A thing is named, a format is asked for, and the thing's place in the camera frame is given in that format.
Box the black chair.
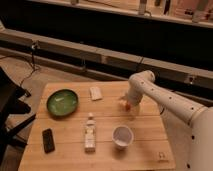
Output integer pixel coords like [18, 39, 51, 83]
[0, 67, 35, 164]

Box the black floor cable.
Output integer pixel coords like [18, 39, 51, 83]
[0, 41, 43, 98]

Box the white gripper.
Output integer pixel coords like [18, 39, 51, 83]
[120, 87, 143, 117]

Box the white small box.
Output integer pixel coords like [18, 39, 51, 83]
[89, 86, 102, 101]

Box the black smartphone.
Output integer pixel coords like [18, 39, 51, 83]
[42, 129, 55, 153]

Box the clear plastic bottle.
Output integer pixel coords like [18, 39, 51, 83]
[84, 113, 96, 153]

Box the green round plate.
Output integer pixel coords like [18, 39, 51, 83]
[46, 89, 78, 117]

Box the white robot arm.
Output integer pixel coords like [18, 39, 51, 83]
[122, 70, 213, 171]

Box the white paper cup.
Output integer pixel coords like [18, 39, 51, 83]
[112, 125, 134, 150]

